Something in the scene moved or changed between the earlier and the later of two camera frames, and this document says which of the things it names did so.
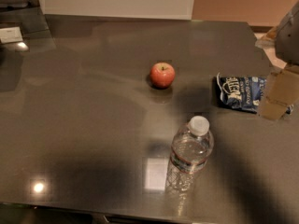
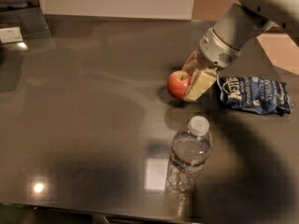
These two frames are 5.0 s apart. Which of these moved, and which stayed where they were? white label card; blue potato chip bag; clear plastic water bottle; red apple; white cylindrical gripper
Moved: red apple; white cylindrical gripper
Stayed: white label card; blue potato chip bag; clear plastic water bottle
